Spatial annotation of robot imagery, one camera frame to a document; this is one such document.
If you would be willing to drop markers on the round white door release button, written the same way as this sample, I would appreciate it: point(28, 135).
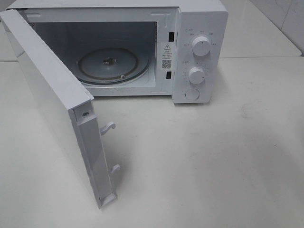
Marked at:
point(192, 94)

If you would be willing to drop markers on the white warning label sticker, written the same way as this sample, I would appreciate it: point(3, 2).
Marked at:
point(166, 56)

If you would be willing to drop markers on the white microwave knob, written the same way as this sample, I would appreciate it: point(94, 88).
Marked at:
point(196, 75)
point(201, 45)

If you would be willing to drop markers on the white microwave oven body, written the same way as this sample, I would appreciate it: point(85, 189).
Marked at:
point(73, 28)

